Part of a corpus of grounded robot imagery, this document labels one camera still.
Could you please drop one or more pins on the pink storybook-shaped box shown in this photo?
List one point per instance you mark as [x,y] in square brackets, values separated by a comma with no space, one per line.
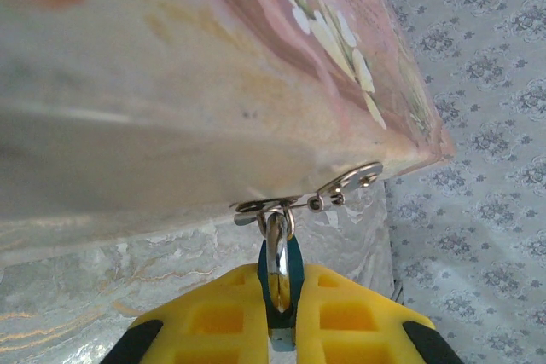
[170,82]

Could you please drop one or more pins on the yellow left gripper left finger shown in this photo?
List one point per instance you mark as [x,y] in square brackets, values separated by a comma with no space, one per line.
[213,321]

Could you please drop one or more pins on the silver metal hasp latch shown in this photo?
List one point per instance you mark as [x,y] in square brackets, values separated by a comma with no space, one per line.
[358,176]

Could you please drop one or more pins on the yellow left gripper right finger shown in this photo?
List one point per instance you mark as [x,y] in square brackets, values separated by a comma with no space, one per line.
[350,321]

